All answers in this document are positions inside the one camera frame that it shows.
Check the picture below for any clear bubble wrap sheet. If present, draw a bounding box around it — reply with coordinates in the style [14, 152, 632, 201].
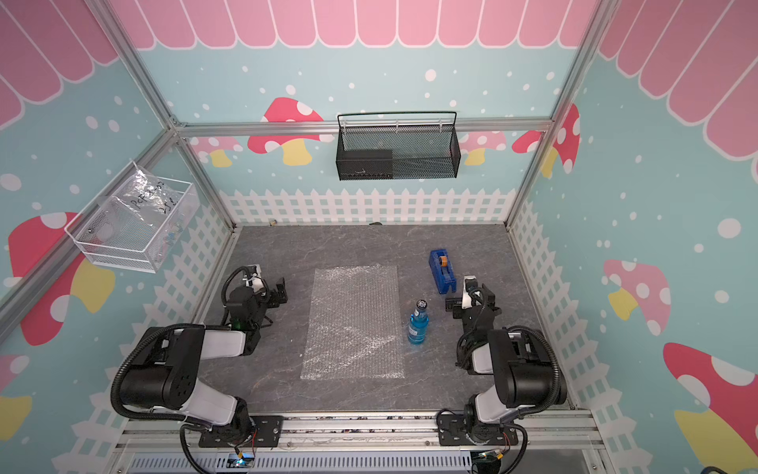
[301, 265, 405, 381]

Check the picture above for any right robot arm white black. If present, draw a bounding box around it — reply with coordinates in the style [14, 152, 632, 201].
[435, 276, 568, 446]

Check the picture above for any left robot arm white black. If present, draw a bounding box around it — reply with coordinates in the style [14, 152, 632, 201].
[110, 265, 288, 448]

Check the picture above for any clear plastic bag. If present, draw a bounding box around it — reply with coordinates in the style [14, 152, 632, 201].
[111, 168, 182, 240]

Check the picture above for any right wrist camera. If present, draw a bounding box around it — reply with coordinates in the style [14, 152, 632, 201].
[462, 276, 479, 309]

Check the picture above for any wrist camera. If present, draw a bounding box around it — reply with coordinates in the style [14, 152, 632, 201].
[462, 276, 479, 309]
[243, 265, 266, 292]

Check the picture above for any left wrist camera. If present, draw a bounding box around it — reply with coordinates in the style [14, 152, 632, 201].
[243, 265, 266, 292]

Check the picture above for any black wire mesh basket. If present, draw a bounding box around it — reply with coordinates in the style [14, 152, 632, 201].
[336, 111, 462, 181]

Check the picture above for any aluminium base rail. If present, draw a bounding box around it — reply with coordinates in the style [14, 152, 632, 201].
[114, 410, 605, 456]

